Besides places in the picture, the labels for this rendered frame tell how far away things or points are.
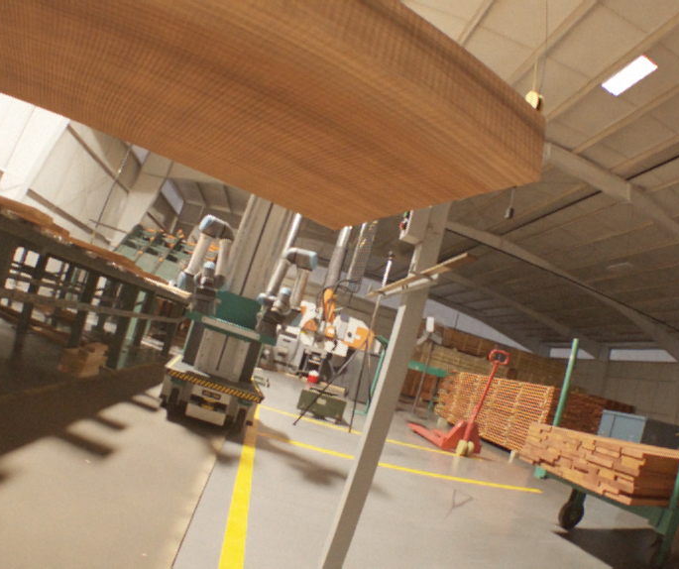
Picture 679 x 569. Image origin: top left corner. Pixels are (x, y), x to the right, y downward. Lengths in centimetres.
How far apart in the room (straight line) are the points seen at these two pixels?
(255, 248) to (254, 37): 302
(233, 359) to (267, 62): 297
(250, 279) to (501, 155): 299
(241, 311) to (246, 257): 41
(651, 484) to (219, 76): 223
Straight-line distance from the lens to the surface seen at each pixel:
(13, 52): 37
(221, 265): 282
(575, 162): 1216
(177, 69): 27
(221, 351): 317
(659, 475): 225
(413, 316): 126
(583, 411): 650
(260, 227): 324
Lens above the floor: 75
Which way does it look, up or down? 9 degrees up
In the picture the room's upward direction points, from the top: 17 degrees clockwise
